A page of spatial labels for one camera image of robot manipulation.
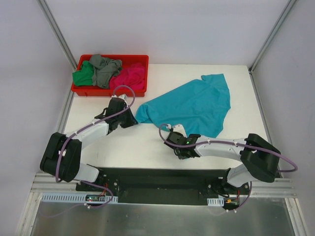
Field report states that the left white cable duct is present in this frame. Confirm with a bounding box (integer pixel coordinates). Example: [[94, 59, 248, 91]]
[[42, 193, 118, 205]]

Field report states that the pink t shirt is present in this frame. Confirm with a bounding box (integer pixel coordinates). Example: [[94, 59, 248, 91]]
[[109, 63, 145, 91]]

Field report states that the right white cable duct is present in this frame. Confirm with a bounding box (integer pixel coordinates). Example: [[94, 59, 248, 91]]
[[207, 196, 224, 207]]

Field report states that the aluminium front rail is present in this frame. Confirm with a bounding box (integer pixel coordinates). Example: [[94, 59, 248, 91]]
[[31, 173, 297, 198]]

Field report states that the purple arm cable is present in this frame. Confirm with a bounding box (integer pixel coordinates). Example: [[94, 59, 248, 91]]
[[55, 85, 135, 184], [158, 123, 298, 173]]

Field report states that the aluminium frame post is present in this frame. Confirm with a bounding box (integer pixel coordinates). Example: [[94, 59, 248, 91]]
[[37, 0, 77, 70], [249, 0, 298, 74]]

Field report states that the green t shirt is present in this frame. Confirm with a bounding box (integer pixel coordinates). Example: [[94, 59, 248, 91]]
[[72, 60, 94, 87]]

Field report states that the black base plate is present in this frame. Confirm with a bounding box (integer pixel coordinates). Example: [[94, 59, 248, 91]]
[[76, 168, 249, 206]]

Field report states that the right aluminium frame post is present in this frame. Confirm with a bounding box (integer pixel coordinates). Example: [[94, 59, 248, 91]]
[[249, 0, 298, 74]]

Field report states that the white cable duct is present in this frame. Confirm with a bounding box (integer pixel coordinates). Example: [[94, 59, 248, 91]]
[[207, 196, 224, 207], [42, 193, 118, 205]]

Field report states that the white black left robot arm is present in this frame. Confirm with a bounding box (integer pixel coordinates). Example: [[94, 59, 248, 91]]
[[40, 94, 138, 191]]

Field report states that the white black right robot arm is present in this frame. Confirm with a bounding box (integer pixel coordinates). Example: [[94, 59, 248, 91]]
[[164, 131, 280, 194]]

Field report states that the left aluminium frame post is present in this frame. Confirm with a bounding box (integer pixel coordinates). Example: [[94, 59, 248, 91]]
[[37, 0, 77, 70]]

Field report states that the teal t shirt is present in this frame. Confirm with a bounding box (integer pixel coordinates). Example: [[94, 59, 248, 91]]
[[135, 74, 231, 138]]

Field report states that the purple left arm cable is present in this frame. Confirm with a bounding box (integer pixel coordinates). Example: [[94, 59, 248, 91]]
[[55, 85, 135, 184]]

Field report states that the grey t shirt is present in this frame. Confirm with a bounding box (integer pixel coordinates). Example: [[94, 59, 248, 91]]
[[89, 54, 123, 89]]

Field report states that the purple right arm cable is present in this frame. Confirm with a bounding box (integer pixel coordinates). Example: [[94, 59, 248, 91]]
[[158, 123, 298, 173]]

